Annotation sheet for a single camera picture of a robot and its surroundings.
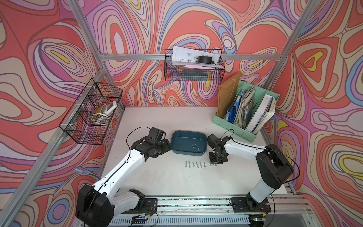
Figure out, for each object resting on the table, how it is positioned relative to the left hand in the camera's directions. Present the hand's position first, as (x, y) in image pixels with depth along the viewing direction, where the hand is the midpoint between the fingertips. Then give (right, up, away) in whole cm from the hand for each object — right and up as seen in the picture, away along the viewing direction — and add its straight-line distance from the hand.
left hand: (169, 147), depth 81 cm
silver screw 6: (+22, -13, +8) cm, 26 cm away
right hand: (+29, -13, +8) cm, 33 cm away
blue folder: (+42, +21, +15) cm, 50 cm away
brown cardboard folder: (+36, +34, +7) cm, 50 cm away
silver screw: (+10, -12, +8) cm, 18 cm away
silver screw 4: (+17, -13, +8) cm, 23 cm away
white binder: (+55, +20, +3) cm, 58 cm away
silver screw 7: (+25, -13, +8) cm, 29 cm away
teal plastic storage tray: (+12, -1, +19) cm, 22 cm away
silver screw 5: (+19, -12, +8) cm, 24 cm away
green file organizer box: (+45, +9, +18) cm, 49 cm away
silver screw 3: (+15, -12, +8) cm, 21 cm away
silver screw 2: (+12, -12, +8) cm, 19 cm away
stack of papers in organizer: (+49, +21, +10) cm, 54 cm away
